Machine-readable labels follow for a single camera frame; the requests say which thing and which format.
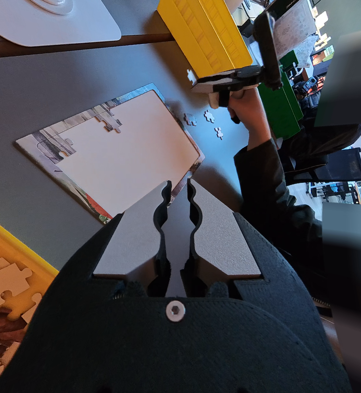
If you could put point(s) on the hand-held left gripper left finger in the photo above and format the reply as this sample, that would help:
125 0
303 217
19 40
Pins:
131 245

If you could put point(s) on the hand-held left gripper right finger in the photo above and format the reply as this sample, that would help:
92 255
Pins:
223 245

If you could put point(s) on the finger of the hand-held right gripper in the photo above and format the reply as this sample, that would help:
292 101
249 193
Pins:
205 88
217 77

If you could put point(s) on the pinkish brown puzzle piece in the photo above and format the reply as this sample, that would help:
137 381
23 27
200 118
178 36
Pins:
191 76

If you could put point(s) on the brown floral puzzle piece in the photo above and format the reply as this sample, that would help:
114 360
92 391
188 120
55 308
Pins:
209 116

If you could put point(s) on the dark grey puzzle piece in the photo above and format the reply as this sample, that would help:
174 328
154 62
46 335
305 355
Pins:
190 119

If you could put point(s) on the pale grey puzzle piece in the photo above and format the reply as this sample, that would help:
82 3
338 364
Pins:
219 133

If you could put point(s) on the puzzle frame board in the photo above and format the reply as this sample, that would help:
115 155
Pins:
122 153

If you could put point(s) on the grey streaked puzzle piece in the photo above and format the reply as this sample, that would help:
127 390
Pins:
109 121

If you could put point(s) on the yellow bin with puzzle pieces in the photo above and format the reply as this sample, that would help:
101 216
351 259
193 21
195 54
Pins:
14 248

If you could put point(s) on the lavender stone-pattern puzzle piece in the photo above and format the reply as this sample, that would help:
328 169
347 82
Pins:
54 142

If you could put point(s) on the pile of puzzle pieces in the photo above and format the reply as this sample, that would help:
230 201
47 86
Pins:
5 282

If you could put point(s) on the grey desk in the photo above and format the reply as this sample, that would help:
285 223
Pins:
143 18
30 92

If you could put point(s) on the person's right hand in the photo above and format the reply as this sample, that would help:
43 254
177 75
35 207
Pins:
254 116

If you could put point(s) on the pale printed box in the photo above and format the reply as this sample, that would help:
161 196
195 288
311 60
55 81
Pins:
294 27

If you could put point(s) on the black carton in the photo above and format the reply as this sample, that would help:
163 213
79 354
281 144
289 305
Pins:
278 3

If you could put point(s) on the empty yellow bin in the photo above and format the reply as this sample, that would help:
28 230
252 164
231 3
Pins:
205 33

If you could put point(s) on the green bin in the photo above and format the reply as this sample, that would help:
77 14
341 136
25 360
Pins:
282 107

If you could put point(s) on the black mesh chair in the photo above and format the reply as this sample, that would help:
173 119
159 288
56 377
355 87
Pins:
346 165

